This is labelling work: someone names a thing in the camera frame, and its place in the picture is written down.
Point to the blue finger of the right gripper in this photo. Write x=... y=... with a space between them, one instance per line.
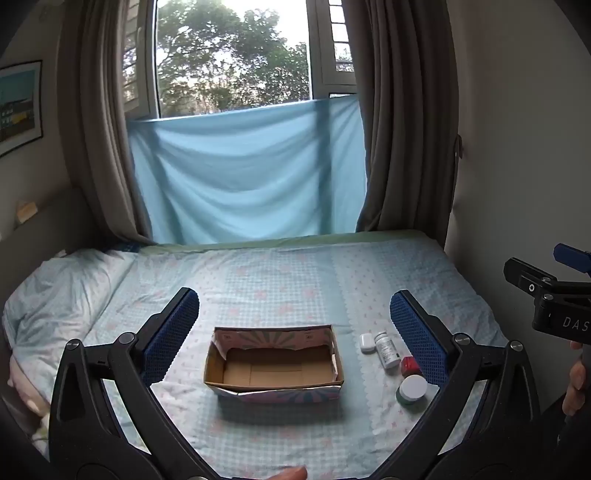
x=573 y=258

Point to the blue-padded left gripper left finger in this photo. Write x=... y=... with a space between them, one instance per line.
x=105 y=421

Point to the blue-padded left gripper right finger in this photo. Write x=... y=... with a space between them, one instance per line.
x=476 y=426

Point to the white-lid green jar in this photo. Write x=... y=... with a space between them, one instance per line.
x=412 y=389

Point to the white pill bottle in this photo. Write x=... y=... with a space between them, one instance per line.
x=387 y=351

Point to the person's right hand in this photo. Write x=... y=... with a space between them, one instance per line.
x=575 y=398

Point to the person's left hand thumb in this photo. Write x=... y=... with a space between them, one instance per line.
x=292 y=473

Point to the white earbuds case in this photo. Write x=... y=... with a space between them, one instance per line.
x=367 y=343

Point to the patterned pillow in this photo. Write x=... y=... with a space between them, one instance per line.
x=61 y=300

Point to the open cardboard box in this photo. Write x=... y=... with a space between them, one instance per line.
x=299 y=365

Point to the patterned bed sheet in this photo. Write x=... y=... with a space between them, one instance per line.
x=348 y=286

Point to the wooden headboard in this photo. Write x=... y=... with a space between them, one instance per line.
x=65 y=223

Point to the right brown curtain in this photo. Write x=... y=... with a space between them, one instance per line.
x=406 y=77

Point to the brown curtain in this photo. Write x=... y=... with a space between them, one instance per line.
x=406 y=77
x=91 y=117

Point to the light blue hanging cloth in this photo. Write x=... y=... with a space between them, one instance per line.
x=273 y=172

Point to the left brown curtain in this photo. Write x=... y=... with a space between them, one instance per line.
x=91 y=117

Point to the framed wall picture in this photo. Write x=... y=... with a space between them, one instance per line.
x=21 y=112

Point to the window with frame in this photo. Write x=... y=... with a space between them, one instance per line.
x=183 y=58

